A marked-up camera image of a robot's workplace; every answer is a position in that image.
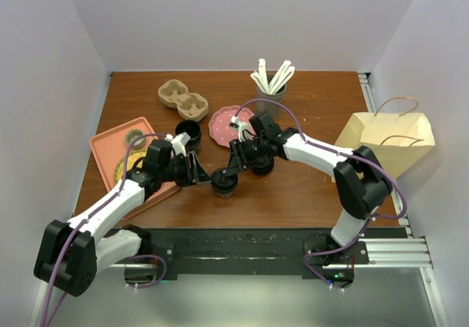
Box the pink polka dot plate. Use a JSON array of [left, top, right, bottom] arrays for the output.
[[208, 106, 239, 148]]

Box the small grey woven coaster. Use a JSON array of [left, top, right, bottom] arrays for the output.
[[125, 129, 146, 149]]

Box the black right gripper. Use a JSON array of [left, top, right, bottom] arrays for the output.
[[226, 136, 268, 177]]

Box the stack of black cups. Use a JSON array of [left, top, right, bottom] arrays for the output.
[[175, 120, 202, 153]]

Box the black takeout coffee cup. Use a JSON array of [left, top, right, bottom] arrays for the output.
[[215, 189, 234, 199]]

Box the salmon pink tray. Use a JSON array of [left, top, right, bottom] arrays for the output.
[[89, 117, 180, 221]]

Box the beige paper takeout bag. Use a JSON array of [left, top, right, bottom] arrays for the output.
[[335, 98, 435, 178]]

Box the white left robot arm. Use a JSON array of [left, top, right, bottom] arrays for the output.
[[33, 139, 212, 296]]

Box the white paper straw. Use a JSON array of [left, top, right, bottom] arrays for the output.
[[258, 59, 270, 95], [250, 71, 270, 94], [268, 60, 295, 95]]

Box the yellow green woven coaster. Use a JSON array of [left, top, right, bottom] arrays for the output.
[[113, 150, 146, 185]]

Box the black coffee cup lid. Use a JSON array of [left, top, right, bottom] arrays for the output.
[[211, 167, 238, 193]]

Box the beige cardboard cup carrier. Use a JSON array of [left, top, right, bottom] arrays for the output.
[[158, 79, 208, 122]]

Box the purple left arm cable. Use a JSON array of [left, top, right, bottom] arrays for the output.
[[38, 133, 169, 327]]

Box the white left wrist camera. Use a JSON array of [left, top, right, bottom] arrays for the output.
[[164, 132, 190, 156]]

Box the grey straw holder cup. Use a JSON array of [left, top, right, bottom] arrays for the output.
[[254, 84, 287, 119]]

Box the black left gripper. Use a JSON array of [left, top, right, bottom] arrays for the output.
[[159, 151, 212, 188]]

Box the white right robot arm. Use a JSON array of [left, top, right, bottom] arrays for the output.
[[214, 112, 393, 263]]

